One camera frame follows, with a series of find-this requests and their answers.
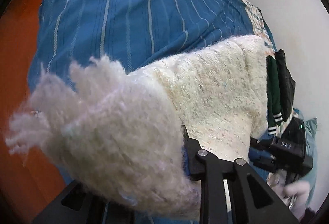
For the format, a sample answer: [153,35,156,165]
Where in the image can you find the dark green striped garment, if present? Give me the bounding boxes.
[266,56,283,135]

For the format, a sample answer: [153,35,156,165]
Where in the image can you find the light blue duvet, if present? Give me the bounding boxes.
[293,107,320,212]

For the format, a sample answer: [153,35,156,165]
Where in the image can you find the black folded garment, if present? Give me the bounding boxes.
[275,49,296,122]

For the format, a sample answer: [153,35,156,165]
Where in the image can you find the plaid checked bed cover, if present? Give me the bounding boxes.
[241,0,277,57]

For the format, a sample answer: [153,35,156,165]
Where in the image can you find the blue striped bed sheet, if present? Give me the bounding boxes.
[27,0,253,90]

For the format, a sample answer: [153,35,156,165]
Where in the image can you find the white fluffy sweater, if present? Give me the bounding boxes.
[6,35,268,220]

